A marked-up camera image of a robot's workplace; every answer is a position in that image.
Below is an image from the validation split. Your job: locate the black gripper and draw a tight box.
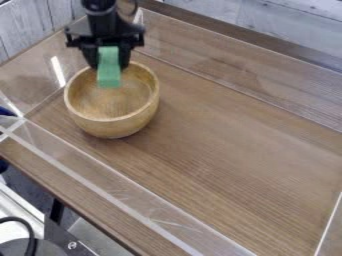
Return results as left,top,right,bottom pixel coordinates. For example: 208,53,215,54
64,23,145,70

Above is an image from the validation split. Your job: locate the green rectangular block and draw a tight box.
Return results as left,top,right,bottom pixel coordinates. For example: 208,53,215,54
97,46,121,88

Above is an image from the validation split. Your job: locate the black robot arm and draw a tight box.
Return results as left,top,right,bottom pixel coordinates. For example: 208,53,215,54
64,0,145,69

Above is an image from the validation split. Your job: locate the light wooden bowl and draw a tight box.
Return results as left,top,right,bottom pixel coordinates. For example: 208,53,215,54
62,61,160,139

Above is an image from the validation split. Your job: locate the black table leg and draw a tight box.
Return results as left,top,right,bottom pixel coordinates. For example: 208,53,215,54
49,199,64,225

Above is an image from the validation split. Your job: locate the clear acrylic corner bracket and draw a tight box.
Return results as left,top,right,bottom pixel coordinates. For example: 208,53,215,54
133,7,144,26

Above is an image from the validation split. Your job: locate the clear acrylic tray wall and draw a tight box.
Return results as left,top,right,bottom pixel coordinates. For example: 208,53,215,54
0,97,255,256

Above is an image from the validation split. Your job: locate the black cable loop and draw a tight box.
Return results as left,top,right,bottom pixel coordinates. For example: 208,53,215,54
0,216,37,256

